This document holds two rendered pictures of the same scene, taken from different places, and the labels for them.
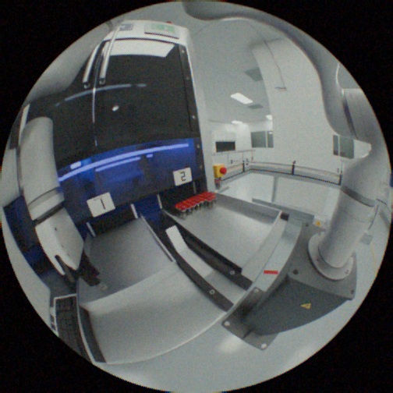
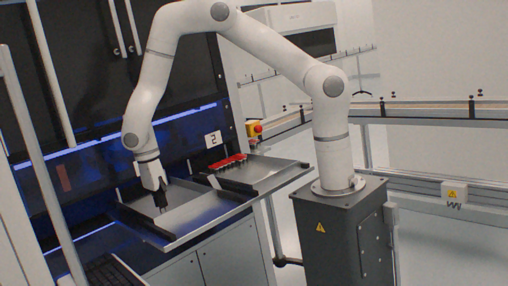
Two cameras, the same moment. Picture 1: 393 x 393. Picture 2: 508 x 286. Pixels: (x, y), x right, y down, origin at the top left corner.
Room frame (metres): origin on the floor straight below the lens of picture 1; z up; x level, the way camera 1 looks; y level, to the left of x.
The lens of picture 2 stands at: (-1.12, -0.02, 1.38)
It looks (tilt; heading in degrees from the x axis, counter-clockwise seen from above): 14 degrees down; 356
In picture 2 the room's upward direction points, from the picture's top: 11 degrees counter-clockwise
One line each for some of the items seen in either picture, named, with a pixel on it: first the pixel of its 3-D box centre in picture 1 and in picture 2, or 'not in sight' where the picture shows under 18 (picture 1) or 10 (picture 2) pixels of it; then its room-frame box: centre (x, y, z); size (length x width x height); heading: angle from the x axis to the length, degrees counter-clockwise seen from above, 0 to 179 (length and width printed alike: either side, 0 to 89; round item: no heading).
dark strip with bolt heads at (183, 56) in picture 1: (190, 95); (214, 49); (0.55, -0.04, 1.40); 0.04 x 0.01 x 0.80; 126
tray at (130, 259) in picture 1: (116, 248); (164, 198); (0.21, 0.27, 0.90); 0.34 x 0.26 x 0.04; 36
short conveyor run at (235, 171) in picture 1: (227, 171); (274, 126); (0.94, -0.29, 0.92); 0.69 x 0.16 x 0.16; 126
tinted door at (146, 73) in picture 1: (149, 72); (170, 30); (0.45, 0.12, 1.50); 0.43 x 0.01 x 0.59; 126
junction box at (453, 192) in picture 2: (318, 222); (454, 192); (0.46, -1.07, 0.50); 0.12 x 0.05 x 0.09; 36
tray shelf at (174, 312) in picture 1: (174, 242); (211, 190); (0.26, 0.09, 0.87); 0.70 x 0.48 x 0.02; 126
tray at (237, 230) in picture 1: (221, 216); (248, 170); (0.32, -0.07, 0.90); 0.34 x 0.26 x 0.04; 36
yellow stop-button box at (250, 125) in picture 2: (217, 170); (251, 128); (0.66, -0.14, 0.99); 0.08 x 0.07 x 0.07; 36
